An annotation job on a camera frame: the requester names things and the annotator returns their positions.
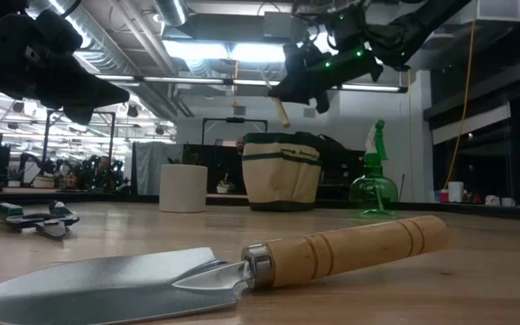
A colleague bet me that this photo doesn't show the white cylindrical plant pot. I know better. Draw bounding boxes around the white cylindrical plant pot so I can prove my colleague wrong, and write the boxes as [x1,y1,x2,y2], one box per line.
[158,163,209,214]

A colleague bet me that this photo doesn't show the silver ventilation duct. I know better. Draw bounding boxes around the silver ventilation duct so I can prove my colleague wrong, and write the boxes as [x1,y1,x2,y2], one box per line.
[153,0,190,27]

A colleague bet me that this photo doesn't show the grey fabric cover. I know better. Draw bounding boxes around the grey fabric cover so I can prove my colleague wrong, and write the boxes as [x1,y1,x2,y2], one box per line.
[130,141,184,196]

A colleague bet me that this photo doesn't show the green plastic spray bottle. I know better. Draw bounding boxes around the green plastic spray bottle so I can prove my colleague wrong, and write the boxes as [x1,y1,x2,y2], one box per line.
[348,119,399,217]

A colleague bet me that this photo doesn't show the yellow hanging cable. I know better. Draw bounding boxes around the yellow hanging cable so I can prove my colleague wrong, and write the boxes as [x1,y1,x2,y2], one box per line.
[442,20,477,190]

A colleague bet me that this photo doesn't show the black background cabinet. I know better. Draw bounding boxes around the black background cabinet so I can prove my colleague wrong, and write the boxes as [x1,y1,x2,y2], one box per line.
[318,148,366,202]

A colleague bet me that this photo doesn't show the white paper roll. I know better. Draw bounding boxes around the white paper roll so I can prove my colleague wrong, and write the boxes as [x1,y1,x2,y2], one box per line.
[448,181,465,203]

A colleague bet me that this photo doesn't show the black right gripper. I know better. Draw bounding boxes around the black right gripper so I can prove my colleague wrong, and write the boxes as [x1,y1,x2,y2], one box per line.
[267,42,384,115]

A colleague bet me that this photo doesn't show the white ceiling box unit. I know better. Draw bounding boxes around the white ceiling box unit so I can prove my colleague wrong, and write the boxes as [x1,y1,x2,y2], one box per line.
[460,0,520,24]

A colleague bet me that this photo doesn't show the green and black pruning shears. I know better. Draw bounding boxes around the green and black pruning shears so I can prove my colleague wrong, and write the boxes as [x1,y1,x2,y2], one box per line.
[0,200,80,239]

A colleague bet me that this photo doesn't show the steel trowel with wooden handle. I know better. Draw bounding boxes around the steel trowel with wooden handle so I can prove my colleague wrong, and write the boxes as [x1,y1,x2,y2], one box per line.
[0,215,450,325]

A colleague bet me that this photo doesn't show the beige and green gardening bag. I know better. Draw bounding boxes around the beige and green gardening bag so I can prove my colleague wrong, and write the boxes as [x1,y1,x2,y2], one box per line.
[240,130,347,212]

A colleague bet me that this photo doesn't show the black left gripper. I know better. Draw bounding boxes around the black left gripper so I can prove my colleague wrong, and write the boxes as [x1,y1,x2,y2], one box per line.
[0,8,131,126]

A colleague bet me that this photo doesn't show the black metal rig frame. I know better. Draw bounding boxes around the black metal rig frame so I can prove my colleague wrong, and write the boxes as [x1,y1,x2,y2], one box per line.
[42,109,117,175]
[201,116,269,146]

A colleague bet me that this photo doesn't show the small white background planter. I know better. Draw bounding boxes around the small white background planter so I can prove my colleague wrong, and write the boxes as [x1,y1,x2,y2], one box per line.
[216,173,237,195]

